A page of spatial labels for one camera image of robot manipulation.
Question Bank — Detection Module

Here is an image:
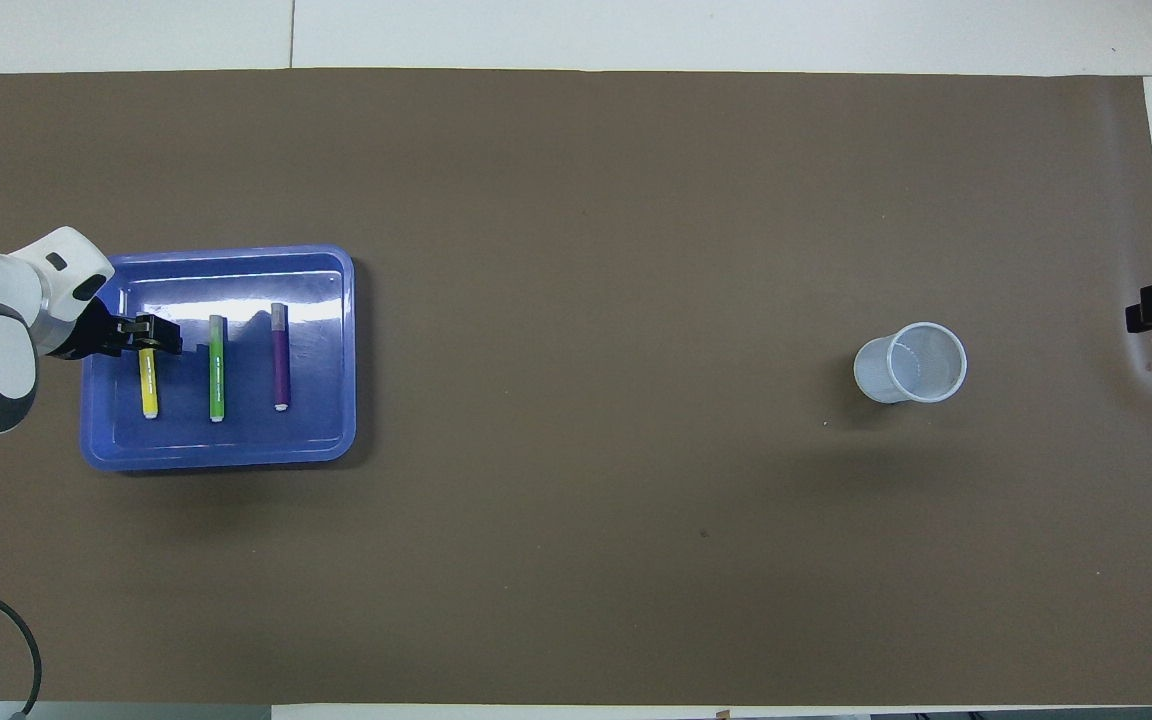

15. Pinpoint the translucent plastic cup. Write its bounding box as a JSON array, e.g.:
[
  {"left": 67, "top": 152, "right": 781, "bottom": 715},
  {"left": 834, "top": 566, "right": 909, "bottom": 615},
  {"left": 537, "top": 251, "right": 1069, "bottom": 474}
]
[{"left": 853, "top": 322, "right": 968, "bottom": 405}]

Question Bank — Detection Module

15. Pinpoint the blue plastic tray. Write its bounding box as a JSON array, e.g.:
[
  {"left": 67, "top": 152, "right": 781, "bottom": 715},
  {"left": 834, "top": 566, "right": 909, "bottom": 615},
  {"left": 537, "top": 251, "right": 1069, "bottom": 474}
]
[{"left": 79, "top": 244, "right": 357, "bottom": 473}]

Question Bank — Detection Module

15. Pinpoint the purple marker pen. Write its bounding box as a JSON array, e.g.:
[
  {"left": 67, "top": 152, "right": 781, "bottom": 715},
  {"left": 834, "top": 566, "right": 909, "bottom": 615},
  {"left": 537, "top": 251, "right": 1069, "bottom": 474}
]
[{"left": 271, "top": 303, "right": 291, "bottom": 412}]

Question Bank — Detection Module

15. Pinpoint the green marker pen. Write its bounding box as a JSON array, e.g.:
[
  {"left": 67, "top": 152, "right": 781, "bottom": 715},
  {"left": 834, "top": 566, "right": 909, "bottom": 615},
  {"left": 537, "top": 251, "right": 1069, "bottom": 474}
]
[{"left": 208, "top": 315, "right": 228, "bottom": 423}]

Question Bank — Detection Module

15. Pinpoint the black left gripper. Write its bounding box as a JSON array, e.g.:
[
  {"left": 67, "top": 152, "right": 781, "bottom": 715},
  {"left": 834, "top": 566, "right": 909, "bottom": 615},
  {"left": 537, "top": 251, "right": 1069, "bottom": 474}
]
[{"left": 61, "top": 298, "right": 183, "bottom": 359}]

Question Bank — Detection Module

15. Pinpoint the brown table mat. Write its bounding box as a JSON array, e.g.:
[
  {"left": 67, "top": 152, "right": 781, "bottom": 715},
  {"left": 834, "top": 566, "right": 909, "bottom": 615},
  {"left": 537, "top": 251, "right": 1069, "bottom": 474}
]
[{"left": 0, "top": 68, "right": 1152, "bottom": 706}]

